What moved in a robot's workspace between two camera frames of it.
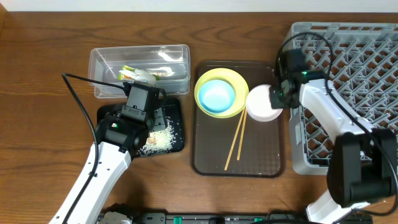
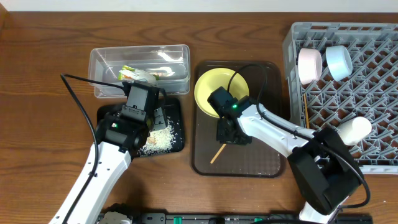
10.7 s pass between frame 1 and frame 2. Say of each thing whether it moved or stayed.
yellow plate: stayed
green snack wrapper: stayed
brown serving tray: stayed
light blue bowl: moved
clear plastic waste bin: stayed
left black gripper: stayed
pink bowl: moved
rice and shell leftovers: stayed
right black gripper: moved
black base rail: stayed
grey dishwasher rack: stayed
